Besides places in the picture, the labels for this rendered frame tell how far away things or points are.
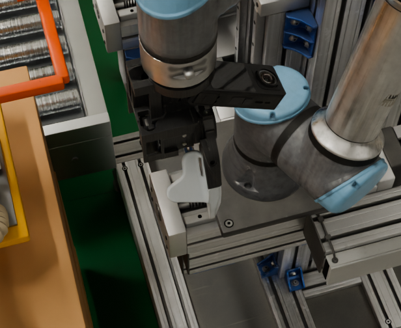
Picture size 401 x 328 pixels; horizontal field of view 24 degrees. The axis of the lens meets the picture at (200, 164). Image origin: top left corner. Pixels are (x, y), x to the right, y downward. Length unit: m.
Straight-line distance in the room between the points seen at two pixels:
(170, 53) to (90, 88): 1.47
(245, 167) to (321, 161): 0.21
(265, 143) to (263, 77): 0.50
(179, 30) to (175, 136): 0.17
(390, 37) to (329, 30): 0.37
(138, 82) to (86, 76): 1.43
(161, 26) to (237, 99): 0.16
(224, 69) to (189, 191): 0.14
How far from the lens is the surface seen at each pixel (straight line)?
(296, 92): 1.49
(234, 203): 1.64
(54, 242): 1.73
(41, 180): 1.79
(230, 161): 1.62
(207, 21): 0.86
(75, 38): 2.44
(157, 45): 0.87
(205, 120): 0.98
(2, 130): 1.71
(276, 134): 1.47
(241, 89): 0.98
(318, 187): 1.45
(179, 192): 1.03
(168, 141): 1.00
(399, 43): 1.29
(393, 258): 1.75
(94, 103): 2.31
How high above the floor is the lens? 2.46
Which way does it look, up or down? 58 degrees down
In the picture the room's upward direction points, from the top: straight up
